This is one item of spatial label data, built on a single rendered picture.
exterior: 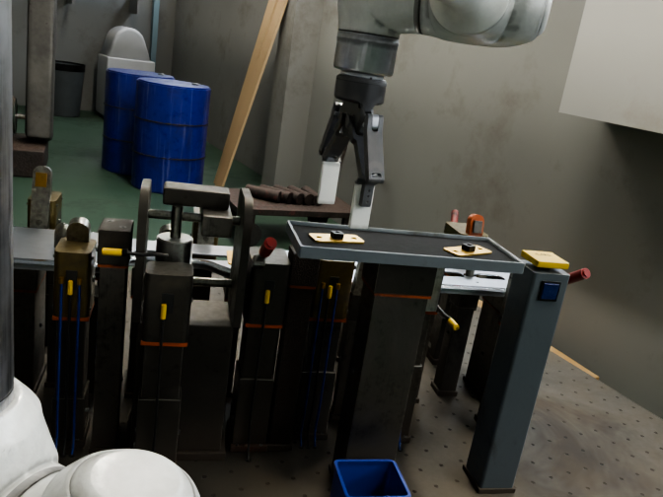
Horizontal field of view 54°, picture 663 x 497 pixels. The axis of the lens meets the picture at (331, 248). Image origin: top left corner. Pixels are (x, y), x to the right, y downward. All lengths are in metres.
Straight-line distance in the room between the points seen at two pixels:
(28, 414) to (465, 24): 0.66
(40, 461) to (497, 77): 3.77
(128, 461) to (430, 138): 4.15
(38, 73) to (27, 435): 5.78
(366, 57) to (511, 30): 0.20
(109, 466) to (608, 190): 3.18
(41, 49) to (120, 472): 5.90
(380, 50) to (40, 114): 5.53
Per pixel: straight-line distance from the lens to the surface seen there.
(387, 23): 0.95
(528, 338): 1.20
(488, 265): 1.06
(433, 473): 1.35
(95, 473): 0.62
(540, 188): 3.88
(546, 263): 1.16
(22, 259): 1.30
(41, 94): 6.37
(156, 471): 0.64
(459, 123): 4.43
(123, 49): 9.74
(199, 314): 1.19
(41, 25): 6.44
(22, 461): 0.70
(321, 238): 1.03
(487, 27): 0.89
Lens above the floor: 1.45
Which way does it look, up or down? 17 degrees down
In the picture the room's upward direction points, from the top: 9 degrees clockwise
